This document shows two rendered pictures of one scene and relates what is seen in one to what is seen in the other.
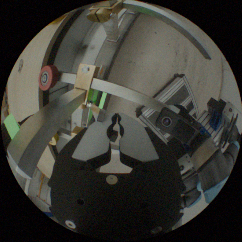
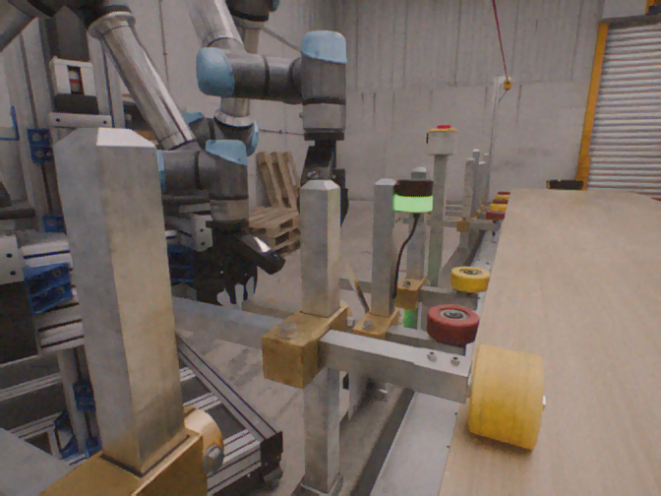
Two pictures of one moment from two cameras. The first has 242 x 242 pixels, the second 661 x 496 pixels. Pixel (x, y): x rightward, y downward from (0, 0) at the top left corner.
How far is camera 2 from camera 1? 0.63 m
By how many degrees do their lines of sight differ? 45
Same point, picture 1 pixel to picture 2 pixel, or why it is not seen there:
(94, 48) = not seen: outside the picture
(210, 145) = (232, 210)
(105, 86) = not seen: hidden behind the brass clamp
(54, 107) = (380, 249)
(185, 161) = (208, 234)
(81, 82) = (378, 320)
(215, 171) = (239, 181)
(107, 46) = (344, 468)
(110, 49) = not seen: hidden behind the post
